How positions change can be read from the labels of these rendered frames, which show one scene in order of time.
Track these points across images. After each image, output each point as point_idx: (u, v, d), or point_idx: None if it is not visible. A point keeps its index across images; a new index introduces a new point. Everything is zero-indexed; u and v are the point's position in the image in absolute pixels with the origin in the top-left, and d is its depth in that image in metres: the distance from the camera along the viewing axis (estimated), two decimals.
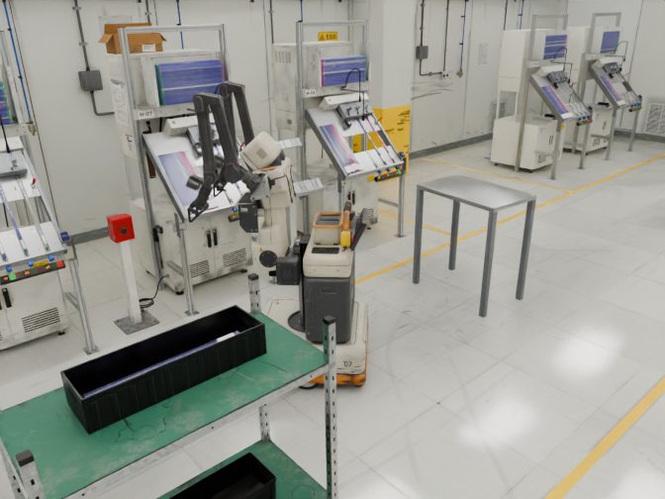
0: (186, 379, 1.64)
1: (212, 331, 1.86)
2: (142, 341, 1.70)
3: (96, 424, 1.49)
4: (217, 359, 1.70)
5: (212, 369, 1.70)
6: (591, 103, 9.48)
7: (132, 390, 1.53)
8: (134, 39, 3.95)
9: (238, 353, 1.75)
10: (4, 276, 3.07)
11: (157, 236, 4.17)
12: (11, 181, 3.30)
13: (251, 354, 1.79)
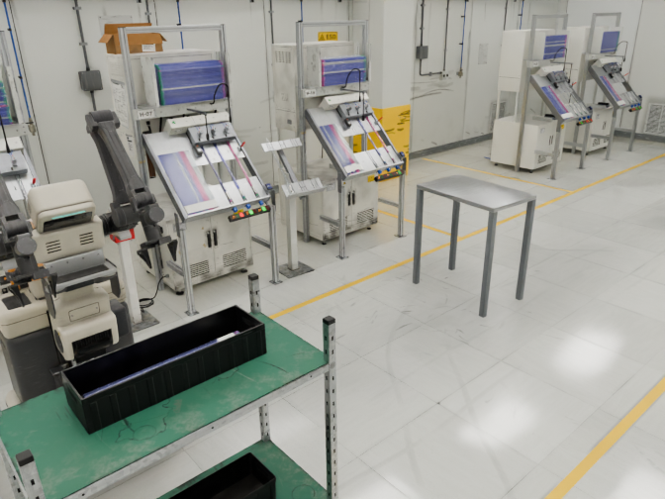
0: (186, 379, 1.64)
1: (212, 331, 1.86)
2: (142, 341, 1.70)
3: (96, 424, 1.49)
4: (217, 359, 1.70)
5: (212, 369, 1.70)
6: (591, 103, 9.48)
7: (132, 390, 1.53)
8: (134, 39, 3.95)
9: (238, 353, 1.75)
10: (4, 276, 3.07)
11: None
12: (11, 181, 3.30)
13: (251, 354, 1.79)
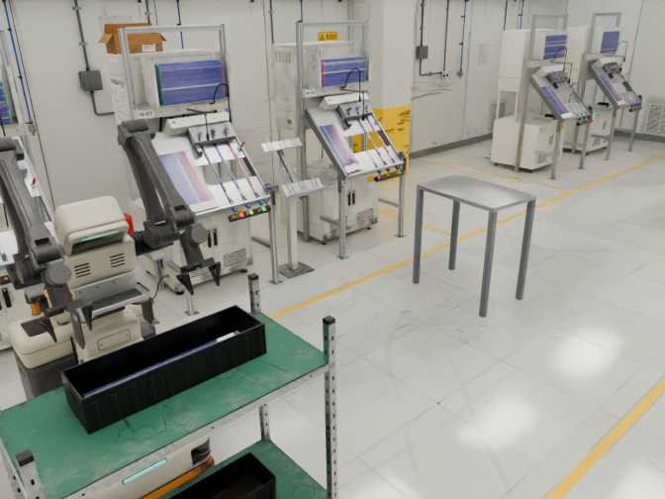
0: (186, 379, 1.64)
1: (212, 331, 1.86)
2: (142, 341, 1.70)
3: (96, 424, 1.49)
4: (217, 359, 1.70)
5: (212, 369, 1.70)
6: (591, 103, 9.48)
7: (132, 390, 1.53)
8: (134, 39, 3.95)
9: (238, 353, 1.75)
10: (4, 276, 3.07)
11: None
12: None
13: (251, 354, 1.79)
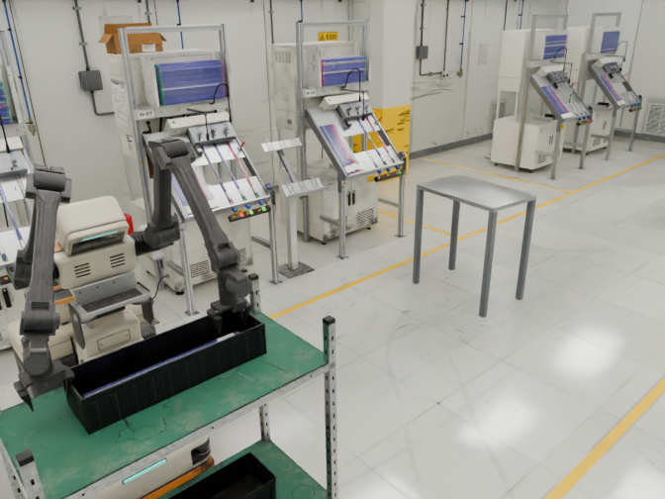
0: (186, 379, 1.64)
1: (212, 331, 1.86)
2: (142, 341, 1.70)
3: (96, 424, 1.49)
4: (217, 359, 1.70)
5: (212, 369, 1.70)
6: (591, 103, 9.48)
7: (132, 390, 1.53)
8: (134, 39, 3.95)
9: (238, 353, 1.75)
10: (4, 276, 3.07)
11: None
12: (11, 181, 3.30)
13: (251, 354, 1.79)
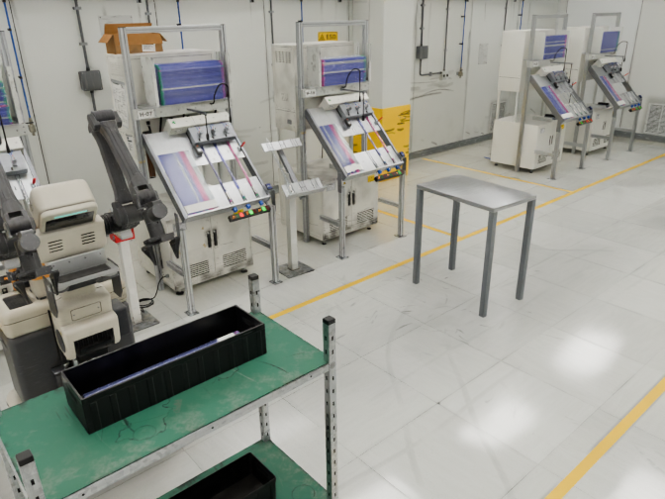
0: (186, 379, 1.64)
1: (212, 331, 1.86)
2: (142, 341, 1.70)
3: (96, 424, 1.49)
4: (217, 359, 1.70)
5: (212, 369, 1.70)
6: (591, 103, 9.48)
7: (132, 390, 1.53)
8: (134, 39, 3.95)
9: (238, 353, 1.75)
10: (4, 276, 3.07)
11: None
12: (11, 181, 3.30)
13: (251, 354, 1.79)
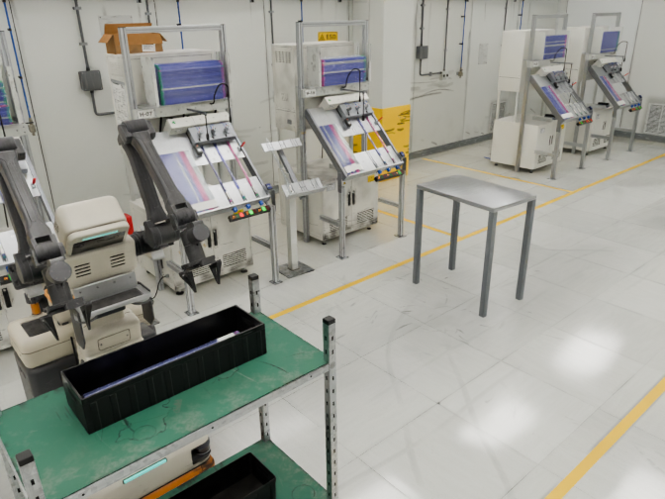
0: (186, 379, 1.64)
1: (212, 331, 1.86)
2: (142, 341, 1.70)
3: (96, 424, 1.49)
4: (217, 359, 1.70)
5: (212, 369, 1.70)
6: (591, 103, 9.48)
7: (132, 390, 1.53)
8: (134, 39, 3.95)
9: (238, 353, 1.75)
10: (4, 276, 3.07)
11: None
12: None
13: (251, 354, 1.79)
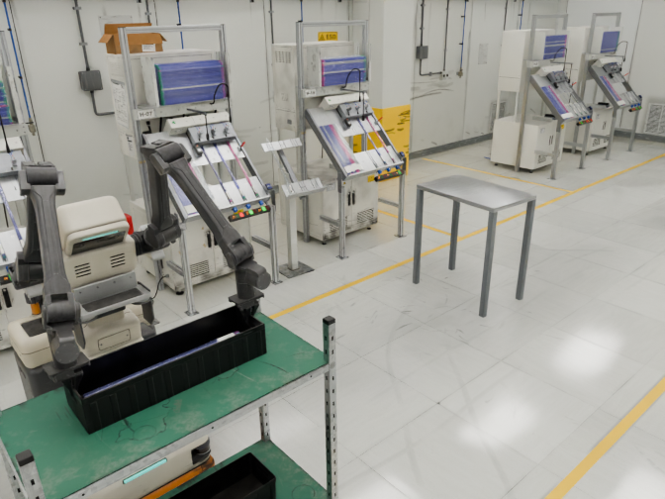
0: (186, 379, 1.64)
1: (212, 331, 1.86)
2: (142, 341, 1.70)
3: (96, 424, 1.49)
4: (217, 359, 1.70)
5: (212, 369, 1.70)
6: (591, 103, 9.48)
7: (132, 390, 1.53)
8: (134, 39, 3.95)
9: (238, 353, 1.75)
10: (4, 276, 3.07)
11: None
12: (11, 181, 3.30)
13: (251, 354, 1.79)
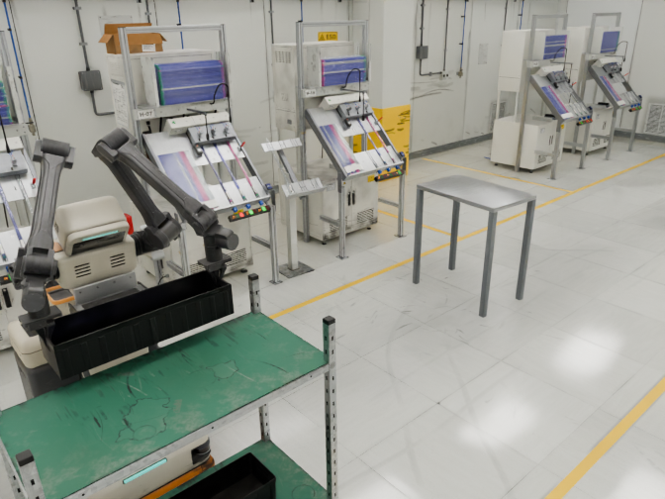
0: (155, 334, 1.75)
1: (183, 294, 1.97)
2: (115, 299, 1.81)
3: (68, 370, 1.60)
4: (185, 316, 1.81)
5: (180, 326, 1.80)
6: (591, 103, 9.48)
7: (102, 341, 1.64)
8: (134, 39, 3.95)
9: (206, 312, 1.86)
10: (4, 276, 3.07)
11: None
12: (11, 181, 3.30)
13: (219, 314, 1.89)
